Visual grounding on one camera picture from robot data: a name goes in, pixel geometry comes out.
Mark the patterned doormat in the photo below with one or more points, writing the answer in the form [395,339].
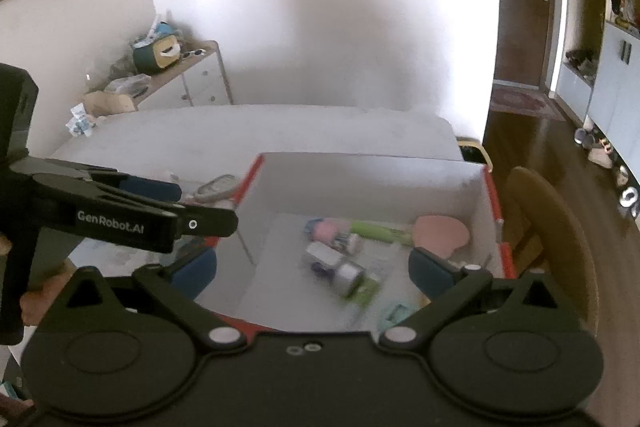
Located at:
[525,103]

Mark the row of shoes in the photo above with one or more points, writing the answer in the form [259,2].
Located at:
[600,152]

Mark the pink heart-shaped dish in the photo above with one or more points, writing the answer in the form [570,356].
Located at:
[442,232]

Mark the red and white cardboard box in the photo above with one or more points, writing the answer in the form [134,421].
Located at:
[360,187]

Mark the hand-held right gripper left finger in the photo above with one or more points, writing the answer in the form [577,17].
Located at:
[197,272]

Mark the white sunglasses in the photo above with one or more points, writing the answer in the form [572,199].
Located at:
[194,53]

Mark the doll with pink hat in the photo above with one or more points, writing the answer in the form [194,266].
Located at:
[327,230]

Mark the white wall cabinet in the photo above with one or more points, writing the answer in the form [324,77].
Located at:
[612,72]

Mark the white and teal toy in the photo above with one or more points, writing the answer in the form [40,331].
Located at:
[397,314]

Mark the teal tissue box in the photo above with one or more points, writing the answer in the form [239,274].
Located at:
[152,54]

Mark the person's left hand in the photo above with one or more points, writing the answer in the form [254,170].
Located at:
[37,307]

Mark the green tube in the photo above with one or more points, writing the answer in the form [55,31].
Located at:
[382,233]

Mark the clear plastic bag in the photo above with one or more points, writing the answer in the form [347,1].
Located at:
[127,84]

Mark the white and wood sideboard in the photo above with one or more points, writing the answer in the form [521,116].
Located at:
[200,79]

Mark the white tissue packet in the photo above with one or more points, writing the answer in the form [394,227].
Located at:
[80,122]

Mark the brown wooden chair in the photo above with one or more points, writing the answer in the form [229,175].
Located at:
[555,232]

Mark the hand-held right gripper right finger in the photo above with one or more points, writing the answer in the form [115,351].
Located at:
[425,272]

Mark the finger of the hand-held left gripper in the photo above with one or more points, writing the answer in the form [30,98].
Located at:
[210,222]
[150,189]

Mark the toothpick jar with green lid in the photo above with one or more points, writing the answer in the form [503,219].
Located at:
[357,284]

